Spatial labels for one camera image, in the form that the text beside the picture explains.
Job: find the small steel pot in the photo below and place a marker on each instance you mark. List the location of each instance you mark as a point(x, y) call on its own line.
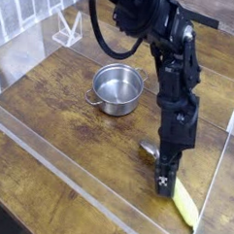
point(116, 89)

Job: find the clear acrylic enclosure panel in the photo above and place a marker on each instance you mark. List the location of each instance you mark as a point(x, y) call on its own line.
point(121, 212)

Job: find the black bar on table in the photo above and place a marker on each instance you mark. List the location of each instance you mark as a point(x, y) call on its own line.
point(207, 21)

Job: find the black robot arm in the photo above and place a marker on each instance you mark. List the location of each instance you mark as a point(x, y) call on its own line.
point(166, 26)

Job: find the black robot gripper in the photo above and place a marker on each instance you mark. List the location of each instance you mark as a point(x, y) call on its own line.
point(177, 132)

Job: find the clear acrylic bracket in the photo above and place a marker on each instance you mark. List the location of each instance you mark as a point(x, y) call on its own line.
point(67, 36)

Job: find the green handled metal spoon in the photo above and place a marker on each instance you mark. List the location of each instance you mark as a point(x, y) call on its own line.
point(181, 197)

